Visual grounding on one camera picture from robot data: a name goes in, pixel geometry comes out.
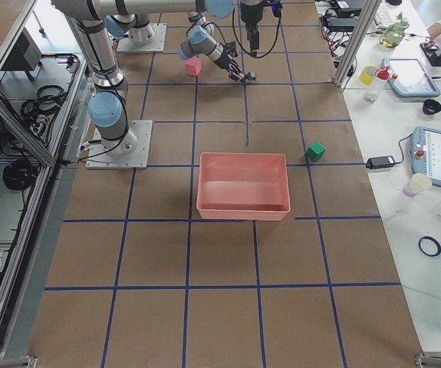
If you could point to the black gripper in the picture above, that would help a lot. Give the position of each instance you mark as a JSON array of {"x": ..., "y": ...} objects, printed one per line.
[
  {"x": 249, "y": 16},
  {"x": 226, "y": 61}
]

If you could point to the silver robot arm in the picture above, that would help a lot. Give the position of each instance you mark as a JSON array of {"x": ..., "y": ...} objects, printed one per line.
[
  {"x": 199, "y": 37},
  {"x": 111, "y": 72}
]

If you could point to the pink foam cube far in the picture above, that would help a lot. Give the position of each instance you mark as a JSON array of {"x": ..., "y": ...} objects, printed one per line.
[{"x": 193, "y": 66}]

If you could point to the green foam cube near tray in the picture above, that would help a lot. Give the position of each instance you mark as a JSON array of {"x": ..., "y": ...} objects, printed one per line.
[{"x": 315, "y": 151}]

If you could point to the pink plastic tray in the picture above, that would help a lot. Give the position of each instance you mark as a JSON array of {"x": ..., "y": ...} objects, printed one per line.
[{"x": 243, "y": 186}]

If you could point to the yellow tape roll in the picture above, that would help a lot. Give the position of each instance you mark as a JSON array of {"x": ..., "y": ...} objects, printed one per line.
[{"x": 367, "y": 75}]

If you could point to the clear squeeze bottle red cap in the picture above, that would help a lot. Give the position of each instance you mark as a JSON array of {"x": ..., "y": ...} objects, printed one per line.
[{"x": 381, "y": 77}]

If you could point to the green glass jar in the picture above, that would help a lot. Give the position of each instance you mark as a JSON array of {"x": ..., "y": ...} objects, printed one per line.
[{"x": 394, "y": 34}]

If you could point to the teach pendant far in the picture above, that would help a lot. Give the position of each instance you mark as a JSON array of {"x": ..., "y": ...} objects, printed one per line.
[{"x": 412, "y": 80}]

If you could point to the teach pendant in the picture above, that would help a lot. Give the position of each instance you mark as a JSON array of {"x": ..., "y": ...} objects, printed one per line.
[
  {"x": 412, "y": 80},
  {"x": 425, "y": 153}
]

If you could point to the black power adapter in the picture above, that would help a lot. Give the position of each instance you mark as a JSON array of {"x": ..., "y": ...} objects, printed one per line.
[{"x": 380, "y": 162}]

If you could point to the black small bowl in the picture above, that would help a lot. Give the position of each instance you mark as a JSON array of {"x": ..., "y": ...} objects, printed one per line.
[{"x": 431, "y": 107}]

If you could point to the white paper cup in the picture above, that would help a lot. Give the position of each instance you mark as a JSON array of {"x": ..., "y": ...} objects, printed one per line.
[{"x": 418, "y": 183}]

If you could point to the teach pendant near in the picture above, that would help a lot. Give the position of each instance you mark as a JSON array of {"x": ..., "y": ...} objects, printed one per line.
[{"x": 425, "y": 153}]

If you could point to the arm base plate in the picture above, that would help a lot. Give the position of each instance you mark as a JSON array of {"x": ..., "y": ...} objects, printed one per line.
[
  {"x": 148, "y": 39},
  {"x": 133, "y": 151}
]

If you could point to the aluminium frame post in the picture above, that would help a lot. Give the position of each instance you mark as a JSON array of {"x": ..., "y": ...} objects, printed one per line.
[{"x": 363, "y": 23}]

